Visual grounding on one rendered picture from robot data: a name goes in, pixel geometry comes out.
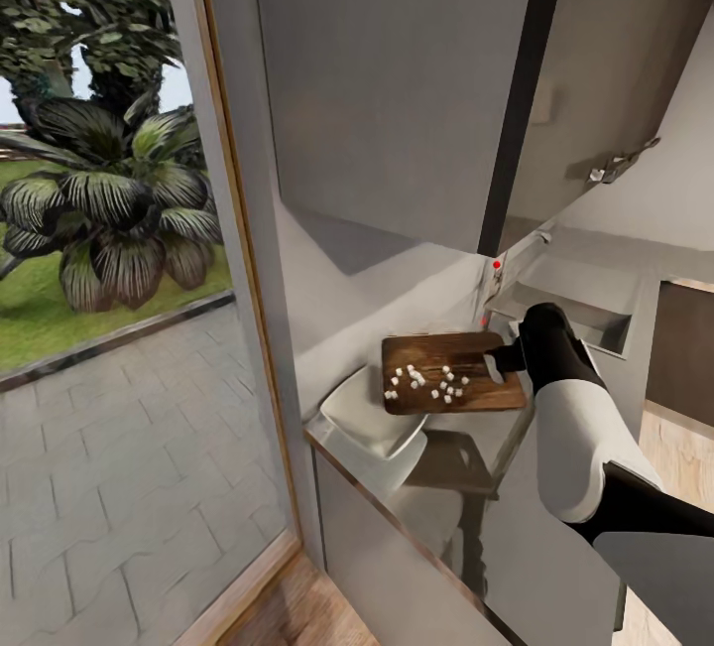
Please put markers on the cutting board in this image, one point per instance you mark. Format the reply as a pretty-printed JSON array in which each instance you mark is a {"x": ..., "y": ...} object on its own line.
[{"x": 463, "y": 355}]

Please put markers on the cabinet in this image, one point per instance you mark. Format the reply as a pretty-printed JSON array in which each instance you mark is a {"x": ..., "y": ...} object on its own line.
[
  {"x": 673, "y": 73},
  {"x": 463, "y": 123}
]

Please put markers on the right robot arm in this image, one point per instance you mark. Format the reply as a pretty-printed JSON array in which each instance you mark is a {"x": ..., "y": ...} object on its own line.
[{"x": 592, "y": 476}]

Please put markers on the drop in sink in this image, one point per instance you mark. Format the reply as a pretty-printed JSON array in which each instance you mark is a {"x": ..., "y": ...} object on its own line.
[{"x": 601, "y": 302}]

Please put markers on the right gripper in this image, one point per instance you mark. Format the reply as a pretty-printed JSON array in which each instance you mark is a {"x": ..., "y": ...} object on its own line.
[{"x": 509, "y": 357}]

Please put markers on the bowl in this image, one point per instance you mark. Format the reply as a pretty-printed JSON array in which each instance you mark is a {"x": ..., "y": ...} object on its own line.
[{"x": 356, "y": 409}]

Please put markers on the fixed window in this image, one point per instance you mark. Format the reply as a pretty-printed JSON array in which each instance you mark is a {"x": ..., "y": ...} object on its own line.
[{"x": 146, "y": 496}]

